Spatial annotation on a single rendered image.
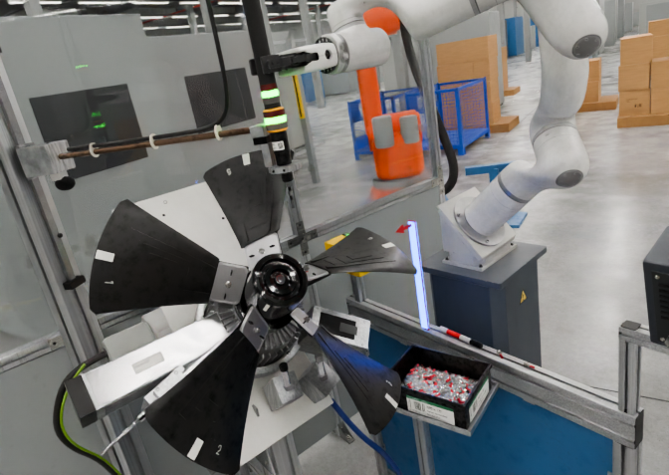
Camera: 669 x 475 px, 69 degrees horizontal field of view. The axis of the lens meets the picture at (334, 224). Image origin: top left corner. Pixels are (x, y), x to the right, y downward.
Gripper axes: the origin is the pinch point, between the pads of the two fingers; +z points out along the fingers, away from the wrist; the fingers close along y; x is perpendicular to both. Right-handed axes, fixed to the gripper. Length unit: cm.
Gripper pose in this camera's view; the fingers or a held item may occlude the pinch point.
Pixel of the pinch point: (264, 65)
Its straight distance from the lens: 101.3
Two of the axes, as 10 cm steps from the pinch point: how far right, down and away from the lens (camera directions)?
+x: -1.6, -9.4, -3.1
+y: -6.2, -1.5, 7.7
